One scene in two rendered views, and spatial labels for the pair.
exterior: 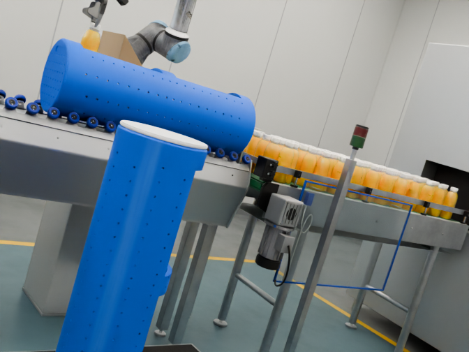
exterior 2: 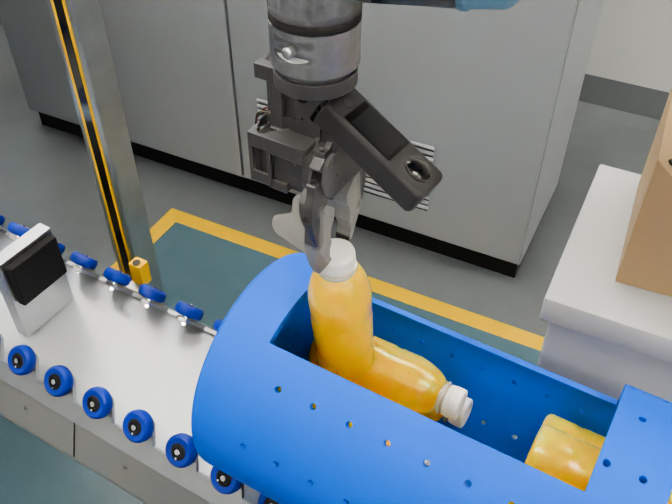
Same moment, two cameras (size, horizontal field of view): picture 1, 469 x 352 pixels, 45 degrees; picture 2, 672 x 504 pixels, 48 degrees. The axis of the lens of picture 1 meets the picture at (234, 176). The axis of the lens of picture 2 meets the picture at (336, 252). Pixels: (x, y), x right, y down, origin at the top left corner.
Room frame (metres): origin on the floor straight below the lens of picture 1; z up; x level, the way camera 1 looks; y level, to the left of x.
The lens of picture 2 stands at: (1.98, 0.17, 1.83)
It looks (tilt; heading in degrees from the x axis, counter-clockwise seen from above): 43 degrees down; 67
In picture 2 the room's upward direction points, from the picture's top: straight up
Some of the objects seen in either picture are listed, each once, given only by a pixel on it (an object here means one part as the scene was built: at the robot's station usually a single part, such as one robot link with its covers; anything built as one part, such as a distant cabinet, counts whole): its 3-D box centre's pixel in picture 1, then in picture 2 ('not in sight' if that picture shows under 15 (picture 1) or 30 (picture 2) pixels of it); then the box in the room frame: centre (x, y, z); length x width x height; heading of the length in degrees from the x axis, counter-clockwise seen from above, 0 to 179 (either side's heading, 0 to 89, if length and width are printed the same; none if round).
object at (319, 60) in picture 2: not in sight; (313, 44); (2.19, 0.69, 1.54); 0.08 x 0.08 x 0.05
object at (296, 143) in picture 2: not in sight; (309, 124); (2.19, 0.70, 1.46); 0.09 x 0.08 x 0.12; 126
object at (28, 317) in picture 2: not in sight; (37, 282); (1.89, 1.11, 1.00); 0.10 x 0.04 x 0.15; 36
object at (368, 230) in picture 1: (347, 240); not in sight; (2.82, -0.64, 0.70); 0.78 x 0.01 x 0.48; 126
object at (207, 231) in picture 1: (190, 287); not in sight; (2.57, 0.04, 0.31); 0.06 x 0.06 x 0.63; 36
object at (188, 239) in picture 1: (177, 275); not in sight; (2.69, 0.13, 0.31); 0.06 x 0.06 x 0.63; 36
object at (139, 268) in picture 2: not in sight; (129, 281); (2.02, 1.15, 0.92); 0.08 x 0.03 x 0.05; 36
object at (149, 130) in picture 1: (164, 134); not in sight; (1.74, 0.24, 1.03); 0.28 x 0.28 x 0.01
